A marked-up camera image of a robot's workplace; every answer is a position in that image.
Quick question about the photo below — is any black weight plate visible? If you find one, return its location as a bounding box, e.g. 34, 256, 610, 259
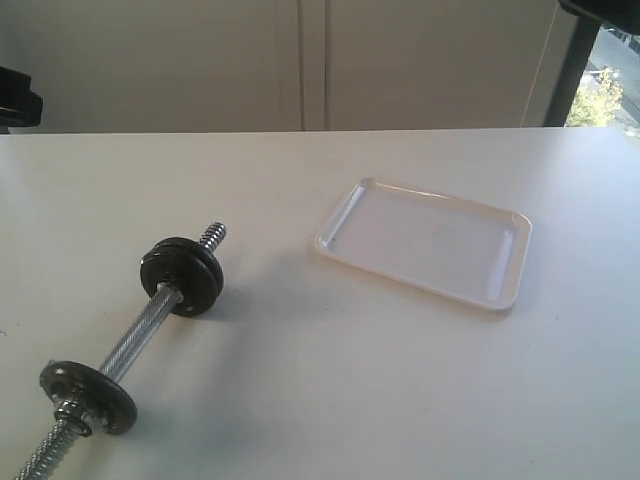
140, 246, 219, 317
140, 237, 224, 309
39, 361, 138, 435

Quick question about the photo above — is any chrome threaded dumbbell bar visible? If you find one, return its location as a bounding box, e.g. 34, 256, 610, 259
16, 221, 227, 479

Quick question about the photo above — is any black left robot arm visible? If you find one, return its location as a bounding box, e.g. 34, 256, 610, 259
0, 67, 43, 134

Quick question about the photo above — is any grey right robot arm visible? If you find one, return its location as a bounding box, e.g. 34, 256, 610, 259
559, 0, 640, 35

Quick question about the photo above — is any white plastic tray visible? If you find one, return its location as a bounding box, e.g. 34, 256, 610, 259
314, 178, 533, 311

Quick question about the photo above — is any chrome spinlock collar nut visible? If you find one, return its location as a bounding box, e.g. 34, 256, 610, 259
54, 399, 97, 437

